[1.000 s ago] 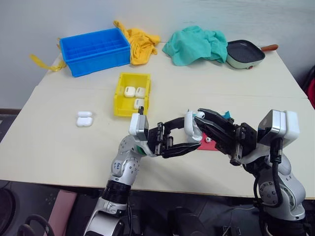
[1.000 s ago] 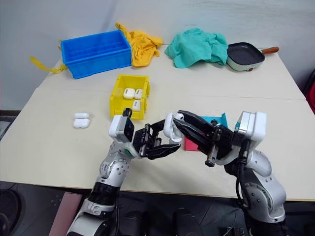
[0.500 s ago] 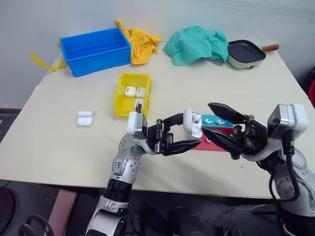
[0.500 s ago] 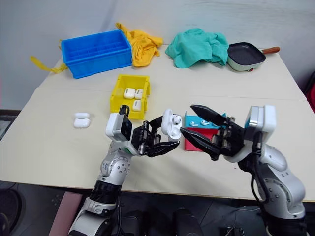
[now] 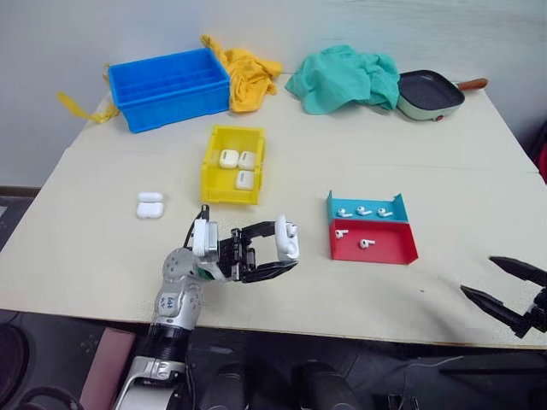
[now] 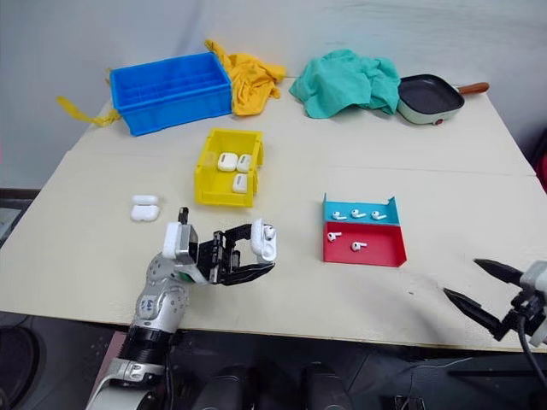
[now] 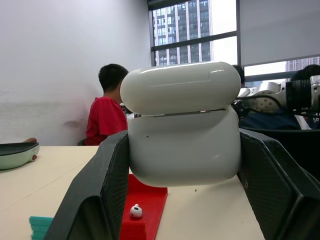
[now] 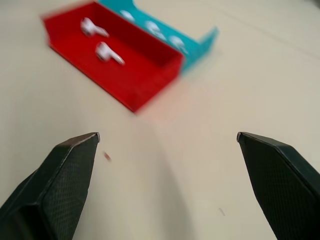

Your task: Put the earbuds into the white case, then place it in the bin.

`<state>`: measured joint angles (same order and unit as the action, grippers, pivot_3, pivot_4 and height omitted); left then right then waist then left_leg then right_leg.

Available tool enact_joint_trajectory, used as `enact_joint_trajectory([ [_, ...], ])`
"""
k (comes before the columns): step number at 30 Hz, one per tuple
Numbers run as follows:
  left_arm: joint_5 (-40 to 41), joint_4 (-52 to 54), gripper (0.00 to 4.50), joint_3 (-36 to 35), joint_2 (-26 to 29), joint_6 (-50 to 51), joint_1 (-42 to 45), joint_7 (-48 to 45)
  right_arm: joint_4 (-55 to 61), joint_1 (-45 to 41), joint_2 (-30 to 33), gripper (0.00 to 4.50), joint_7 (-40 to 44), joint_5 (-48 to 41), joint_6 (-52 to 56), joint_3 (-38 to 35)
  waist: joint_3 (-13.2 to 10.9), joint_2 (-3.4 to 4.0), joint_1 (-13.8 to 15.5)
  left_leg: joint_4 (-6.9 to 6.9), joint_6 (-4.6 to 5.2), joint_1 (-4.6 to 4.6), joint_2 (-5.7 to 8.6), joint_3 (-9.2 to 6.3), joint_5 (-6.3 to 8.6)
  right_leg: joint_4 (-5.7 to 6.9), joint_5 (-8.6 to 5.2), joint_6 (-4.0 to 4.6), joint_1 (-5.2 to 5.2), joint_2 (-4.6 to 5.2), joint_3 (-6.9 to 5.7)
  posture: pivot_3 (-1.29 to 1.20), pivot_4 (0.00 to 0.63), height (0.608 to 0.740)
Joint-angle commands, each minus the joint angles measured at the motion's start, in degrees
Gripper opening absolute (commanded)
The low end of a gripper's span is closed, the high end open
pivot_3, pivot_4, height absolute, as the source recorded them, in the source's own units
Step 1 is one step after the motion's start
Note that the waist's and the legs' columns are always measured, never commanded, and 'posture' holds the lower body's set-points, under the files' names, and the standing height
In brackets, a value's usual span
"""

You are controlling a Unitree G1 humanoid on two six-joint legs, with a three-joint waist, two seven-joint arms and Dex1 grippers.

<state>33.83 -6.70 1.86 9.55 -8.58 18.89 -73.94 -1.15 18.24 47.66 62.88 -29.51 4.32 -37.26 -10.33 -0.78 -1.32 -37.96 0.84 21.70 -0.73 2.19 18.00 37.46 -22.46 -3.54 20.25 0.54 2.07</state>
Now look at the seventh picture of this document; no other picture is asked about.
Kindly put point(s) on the white roller blind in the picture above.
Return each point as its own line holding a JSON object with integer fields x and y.
{"x": 277, "y": 30}

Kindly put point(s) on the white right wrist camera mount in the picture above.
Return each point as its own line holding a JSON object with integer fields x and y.
{"x": 315, "y": 92}

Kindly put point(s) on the red plastic tray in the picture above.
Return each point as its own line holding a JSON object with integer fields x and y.
{"x": 150, "y": 197}

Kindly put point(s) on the mint green electric pan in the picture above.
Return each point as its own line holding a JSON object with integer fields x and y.
{"x": 15, "y": 156}

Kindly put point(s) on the person in red shirt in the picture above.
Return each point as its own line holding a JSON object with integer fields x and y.
{"x": 105, "y": 117}

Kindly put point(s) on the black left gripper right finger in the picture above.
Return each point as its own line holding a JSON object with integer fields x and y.
{"x": 280, "y": 190}

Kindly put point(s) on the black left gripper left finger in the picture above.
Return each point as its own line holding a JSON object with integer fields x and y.
{"x": 100, "y": 190}

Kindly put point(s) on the dark window frame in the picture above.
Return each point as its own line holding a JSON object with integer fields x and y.
{"x": 195, "y": 41}

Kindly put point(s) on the black-haired person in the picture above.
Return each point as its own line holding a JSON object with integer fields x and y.
{"x": 240, "y": 75}

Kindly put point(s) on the white earbud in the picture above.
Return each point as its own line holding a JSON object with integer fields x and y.
{"x": 135, "y": 211}

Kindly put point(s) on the black bin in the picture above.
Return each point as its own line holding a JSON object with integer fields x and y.
{"x": 295, "y": 145}

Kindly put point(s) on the high-rise building outside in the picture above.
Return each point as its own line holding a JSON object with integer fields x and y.
{"x": 185, "y": 22}

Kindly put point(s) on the teal stepped block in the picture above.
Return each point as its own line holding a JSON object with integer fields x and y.
{"x": 40, "y": 227}

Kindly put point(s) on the white earbud charging case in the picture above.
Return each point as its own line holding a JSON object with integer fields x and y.
{"x": 182, "y": 140}

